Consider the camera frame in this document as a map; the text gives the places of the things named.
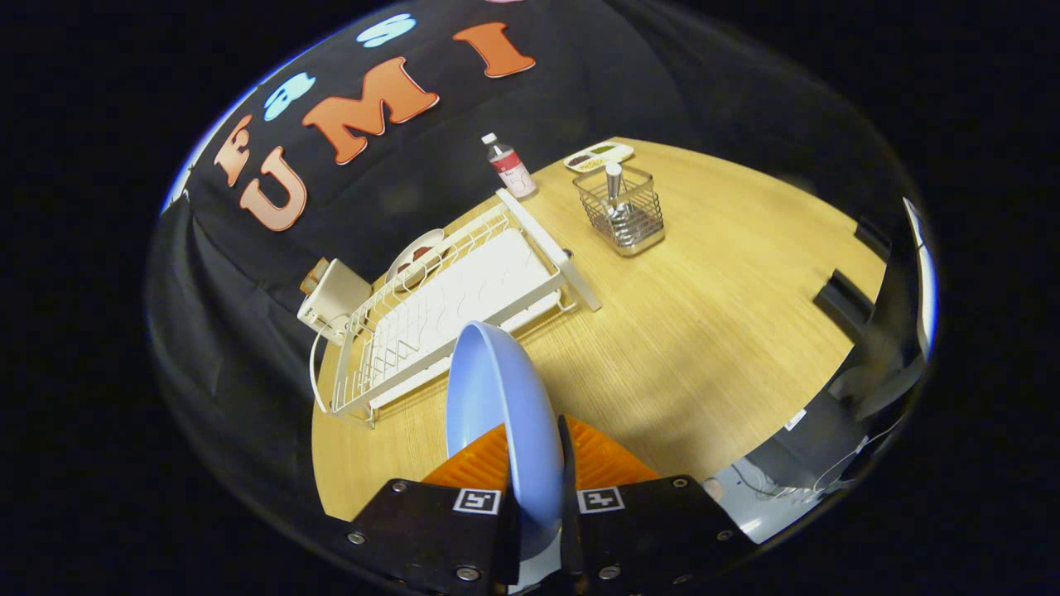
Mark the white toaster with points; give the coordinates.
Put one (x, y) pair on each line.
(339, 298)

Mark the metal spoon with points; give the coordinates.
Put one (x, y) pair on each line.
(614, 178)

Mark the black backdrop cloth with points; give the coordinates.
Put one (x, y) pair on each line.
(414, 165)

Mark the white round dish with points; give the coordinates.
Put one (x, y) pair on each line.
(418, 242)

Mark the black table edge clamp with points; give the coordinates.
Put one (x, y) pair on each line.
(845, 302)
(874, 236)

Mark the clear plastic bottle red label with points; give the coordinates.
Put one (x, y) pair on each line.
(511, 170)

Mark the white divided tray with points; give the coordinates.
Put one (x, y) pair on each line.
(617, 154)

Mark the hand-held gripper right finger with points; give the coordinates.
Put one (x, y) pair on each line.
(646, 530)

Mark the blue plate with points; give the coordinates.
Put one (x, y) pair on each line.
(497, 397)

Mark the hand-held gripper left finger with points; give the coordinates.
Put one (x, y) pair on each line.
(431, 530)

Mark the toast slice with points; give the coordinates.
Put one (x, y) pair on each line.
(313, 275)

